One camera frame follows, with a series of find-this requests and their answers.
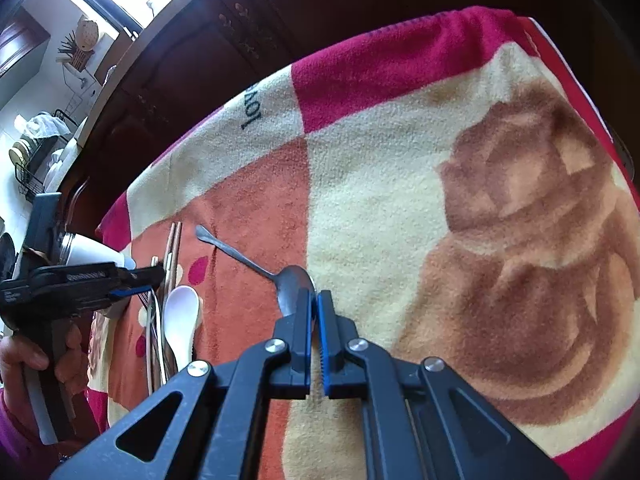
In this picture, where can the person's left forearm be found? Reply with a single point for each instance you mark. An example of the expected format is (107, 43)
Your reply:
(15, 440)

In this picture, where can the wall chopstick holder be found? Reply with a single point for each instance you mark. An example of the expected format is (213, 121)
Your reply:
(77, 55)

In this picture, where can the white utensil holder cup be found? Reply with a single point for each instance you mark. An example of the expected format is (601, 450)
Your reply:
(95, 252)

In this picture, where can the printed blanket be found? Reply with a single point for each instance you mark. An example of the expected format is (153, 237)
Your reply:
(380, 185)

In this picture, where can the light wooden chopstick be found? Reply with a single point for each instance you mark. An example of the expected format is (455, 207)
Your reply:
(152, 320)
(170, 270)

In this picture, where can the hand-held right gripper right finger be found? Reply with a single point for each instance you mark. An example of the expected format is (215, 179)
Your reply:
(326, 342)

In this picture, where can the white cloth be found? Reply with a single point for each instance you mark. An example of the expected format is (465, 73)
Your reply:
(45, 126)

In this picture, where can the stone kitchen countertop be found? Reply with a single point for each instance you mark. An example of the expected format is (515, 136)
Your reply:
(85, 120)

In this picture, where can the metal spoon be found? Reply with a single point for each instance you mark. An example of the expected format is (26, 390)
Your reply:
(235, 256)

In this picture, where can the white ceramic spoon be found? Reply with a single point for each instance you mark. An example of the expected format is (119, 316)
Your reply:
(182, 310)

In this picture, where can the dark wooden kitchen cabinets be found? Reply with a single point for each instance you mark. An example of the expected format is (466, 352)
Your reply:
(200, 35)

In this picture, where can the cream plate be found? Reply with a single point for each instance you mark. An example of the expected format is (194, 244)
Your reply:
(19, 152)

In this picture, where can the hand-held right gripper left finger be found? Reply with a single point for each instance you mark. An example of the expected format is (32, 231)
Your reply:
(300, 332)

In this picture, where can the person's left hand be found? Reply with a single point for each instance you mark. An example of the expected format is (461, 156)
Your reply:
(72, 360)

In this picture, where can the bamboo strainer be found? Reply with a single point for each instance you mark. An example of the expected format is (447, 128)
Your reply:
(87, 32)

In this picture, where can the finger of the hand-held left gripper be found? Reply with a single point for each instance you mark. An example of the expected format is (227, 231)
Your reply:
(147, 276)
(131, 292)

